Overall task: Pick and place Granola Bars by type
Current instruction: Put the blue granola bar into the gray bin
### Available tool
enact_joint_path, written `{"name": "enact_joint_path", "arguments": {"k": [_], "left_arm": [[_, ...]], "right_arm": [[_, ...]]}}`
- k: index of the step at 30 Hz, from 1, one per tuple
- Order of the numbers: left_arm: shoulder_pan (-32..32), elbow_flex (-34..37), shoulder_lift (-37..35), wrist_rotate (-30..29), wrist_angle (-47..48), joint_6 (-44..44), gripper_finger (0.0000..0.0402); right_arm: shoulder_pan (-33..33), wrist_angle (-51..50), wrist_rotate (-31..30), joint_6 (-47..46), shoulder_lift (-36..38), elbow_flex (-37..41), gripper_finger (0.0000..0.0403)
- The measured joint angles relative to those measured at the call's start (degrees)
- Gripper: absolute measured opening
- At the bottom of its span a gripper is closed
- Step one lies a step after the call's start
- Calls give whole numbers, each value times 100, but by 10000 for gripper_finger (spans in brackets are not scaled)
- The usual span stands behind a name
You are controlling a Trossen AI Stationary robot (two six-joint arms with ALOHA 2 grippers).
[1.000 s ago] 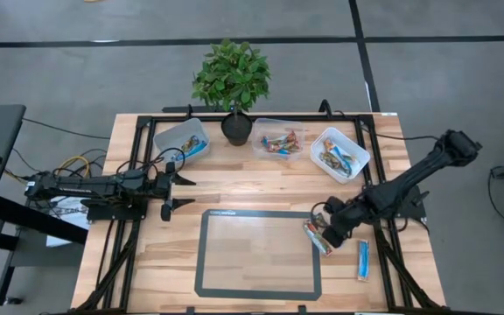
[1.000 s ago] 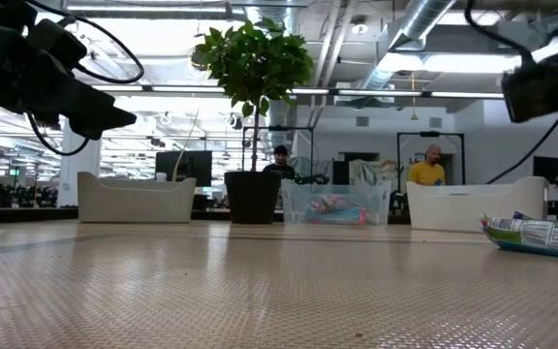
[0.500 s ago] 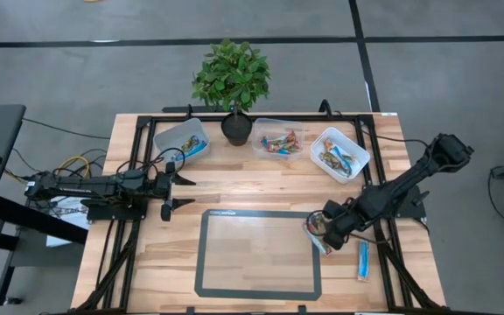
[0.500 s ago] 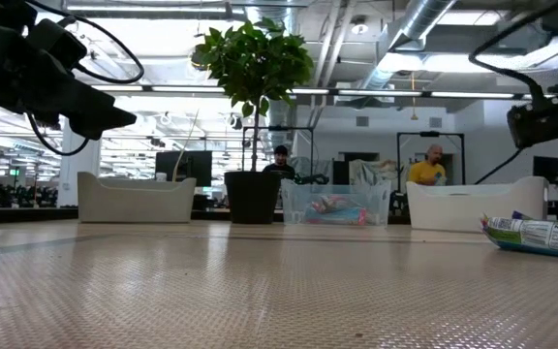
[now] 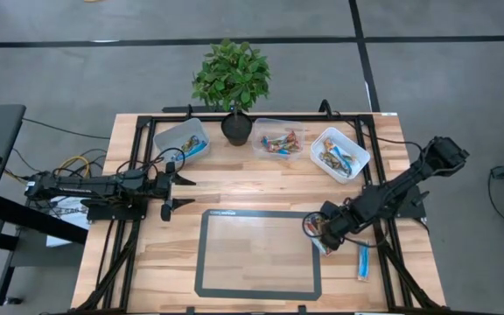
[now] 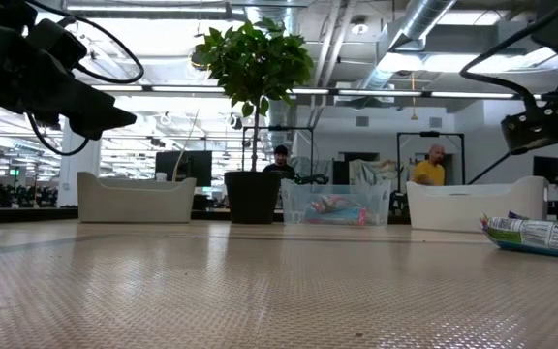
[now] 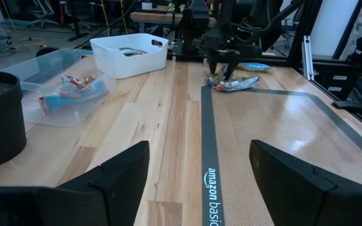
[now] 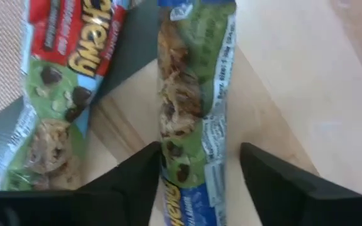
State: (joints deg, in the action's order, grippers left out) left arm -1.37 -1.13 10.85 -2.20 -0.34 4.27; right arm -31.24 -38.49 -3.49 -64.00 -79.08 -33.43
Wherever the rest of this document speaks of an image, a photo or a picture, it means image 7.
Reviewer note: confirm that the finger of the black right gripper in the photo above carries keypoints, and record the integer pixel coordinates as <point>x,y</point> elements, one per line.
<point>232,64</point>
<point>213,61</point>

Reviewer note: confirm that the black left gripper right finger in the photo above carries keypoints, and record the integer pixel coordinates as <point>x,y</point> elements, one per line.
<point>294,201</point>

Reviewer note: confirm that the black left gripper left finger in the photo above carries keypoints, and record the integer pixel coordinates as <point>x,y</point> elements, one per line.
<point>105,204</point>

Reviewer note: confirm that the green blue granola bar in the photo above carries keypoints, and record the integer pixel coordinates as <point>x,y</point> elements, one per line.
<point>215,81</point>

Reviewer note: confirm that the green orange granola bar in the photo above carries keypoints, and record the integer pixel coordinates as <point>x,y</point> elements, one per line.
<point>132,51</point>

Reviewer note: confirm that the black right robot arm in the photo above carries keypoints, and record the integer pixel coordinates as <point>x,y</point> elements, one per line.
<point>195,19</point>

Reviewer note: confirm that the wooden background table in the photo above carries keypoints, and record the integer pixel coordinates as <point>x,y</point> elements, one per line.
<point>156,17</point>

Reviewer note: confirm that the white plastic bin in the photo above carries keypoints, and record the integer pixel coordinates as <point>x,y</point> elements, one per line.
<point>130,62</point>

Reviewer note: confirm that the clear plastic bin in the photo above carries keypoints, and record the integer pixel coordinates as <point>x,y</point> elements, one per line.
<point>36,66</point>

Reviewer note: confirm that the grey office chair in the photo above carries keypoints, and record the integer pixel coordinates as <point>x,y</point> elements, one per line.
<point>44,12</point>

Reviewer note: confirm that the silver aluminium post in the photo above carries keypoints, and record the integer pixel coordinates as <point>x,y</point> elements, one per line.
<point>307,56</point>

